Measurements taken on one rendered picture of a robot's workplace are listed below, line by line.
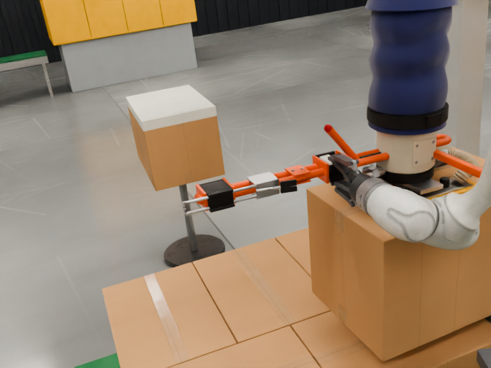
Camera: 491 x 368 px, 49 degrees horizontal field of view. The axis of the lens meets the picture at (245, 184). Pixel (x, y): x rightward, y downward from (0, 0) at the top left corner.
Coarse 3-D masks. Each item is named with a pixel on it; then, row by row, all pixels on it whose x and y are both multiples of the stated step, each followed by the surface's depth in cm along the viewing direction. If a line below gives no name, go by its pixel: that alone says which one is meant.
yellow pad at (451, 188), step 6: (444, 180) 158; (450, 180) 163; (456, 180) 163; (468, 180) 163; (444, 186) 159; (450, 186) 160; (456, 186) 159; (462, 186) 159; (468, 186) 159; (414, 192) 158; (432, 192) 157; (438, 192) 157; (444, 192) 157; (450, 192) 157; (456, 192) 157; (462, 192) 157; (426, 198) 154; (432, 198) 155
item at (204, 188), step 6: (216, 180) 146; (222, 180) 145; (198, 186) 143; (204, 186) 143; (210, 186) 142; (216, 186) 142; (222, 186) 142; (228, 186) 141; (204, 192) 139; (210, 192) 139; (234, 198) 142
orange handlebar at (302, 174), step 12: (444, 144) 163; (372, 156) 156; (384, 156) 156; (444, 156) 152; (288, 168) 152; (300, 168) 150; (312, 168) 153; (468, 168) 144; (480, 168) 142; (300, 180) 148; (240, 192) 142; (252, 192) 144; (204, 204) 140
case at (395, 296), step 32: (480, 160) 180; (320, 192) 170; (320, 224) 170; (352, 224) 152; (480, 224) 153; (320, 256) 176; (352, 256) 157; (384, 256) 142; (416, 256) 146; (448, 256) 152; (480, 256) 158; (320, 288) 182; (352, 288) 161; (384, 288) 146; (416, 288) 151; (448, 288) 156; (480, 288) 163; (352, 320) 166; (384, 320) 150; (416, 320) 156; (448, 320) 161; (384, 352) 154
